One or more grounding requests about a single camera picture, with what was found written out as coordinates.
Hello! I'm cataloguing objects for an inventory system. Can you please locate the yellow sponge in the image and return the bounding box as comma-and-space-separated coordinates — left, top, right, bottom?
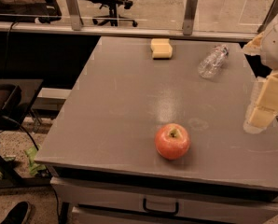
150, 38, 173, 59

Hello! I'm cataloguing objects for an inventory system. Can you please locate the grey drawer cabinet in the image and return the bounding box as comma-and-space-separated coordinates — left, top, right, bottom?
49, 166, 278, 224

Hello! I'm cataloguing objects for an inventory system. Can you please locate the grey metal post right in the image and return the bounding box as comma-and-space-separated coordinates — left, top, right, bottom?
257, 0, 278, 34

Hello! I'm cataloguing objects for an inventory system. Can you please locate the green crumpled wrapper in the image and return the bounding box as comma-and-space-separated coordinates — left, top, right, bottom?
24, 147, 49, 177

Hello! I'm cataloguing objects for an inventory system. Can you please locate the black shoe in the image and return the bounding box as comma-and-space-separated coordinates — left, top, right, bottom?
0, 202, 31, 224

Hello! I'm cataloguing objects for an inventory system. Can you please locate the grey metal post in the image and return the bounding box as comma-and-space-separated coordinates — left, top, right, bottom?
182, 0, 198, 35
65, 0, 83, 31
257, 0, 278, 34

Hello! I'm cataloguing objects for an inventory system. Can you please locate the black drawer handle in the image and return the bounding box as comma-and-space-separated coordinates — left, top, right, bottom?
142, 198, 179, 216

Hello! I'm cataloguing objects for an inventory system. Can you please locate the red apple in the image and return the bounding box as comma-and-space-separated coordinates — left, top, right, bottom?
155, 123, 190, 161

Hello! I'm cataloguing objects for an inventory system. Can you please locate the black cable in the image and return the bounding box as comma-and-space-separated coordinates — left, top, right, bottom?
0, 114, 40, 151

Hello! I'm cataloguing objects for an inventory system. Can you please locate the grey metal post middle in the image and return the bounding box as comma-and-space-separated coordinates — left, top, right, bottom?
182, 0, 198, 35

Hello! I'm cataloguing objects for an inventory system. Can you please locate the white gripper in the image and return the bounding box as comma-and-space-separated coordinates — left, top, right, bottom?
243, 14, 278, 133

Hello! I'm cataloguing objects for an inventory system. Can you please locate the dark desk with clutter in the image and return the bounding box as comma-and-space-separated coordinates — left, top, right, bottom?
0, 0, 62, 23

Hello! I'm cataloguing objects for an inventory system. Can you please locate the grey metal post left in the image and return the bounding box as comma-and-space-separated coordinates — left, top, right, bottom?
65, 0, 83, 31

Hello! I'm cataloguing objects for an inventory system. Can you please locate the grey metal rail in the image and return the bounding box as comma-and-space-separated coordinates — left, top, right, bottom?
12, 22, 257, 43

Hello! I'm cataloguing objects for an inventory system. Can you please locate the clear plastic water bottle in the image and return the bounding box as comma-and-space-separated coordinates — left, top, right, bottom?
198, 44, 229, 79

